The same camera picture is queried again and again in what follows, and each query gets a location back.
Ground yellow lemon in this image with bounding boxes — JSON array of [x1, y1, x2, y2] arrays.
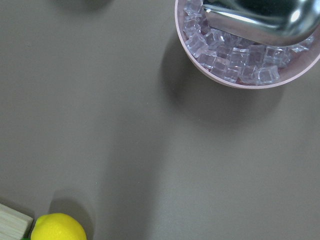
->
[[30, 213, 87, 240]]

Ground wooden cutting board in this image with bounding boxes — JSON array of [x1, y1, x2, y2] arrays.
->
[[0, 204, 34, 240]]

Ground clear ice cubes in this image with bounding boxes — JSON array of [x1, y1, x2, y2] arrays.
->
[[183, 0, 314, 84]]

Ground metal ice scoop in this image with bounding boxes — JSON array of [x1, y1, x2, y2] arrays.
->
[[202, 0, 320, 47]]

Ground pink ice bucket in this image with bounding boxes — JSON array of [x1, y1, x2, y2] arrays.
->
[[174, 0, 320, 90]]

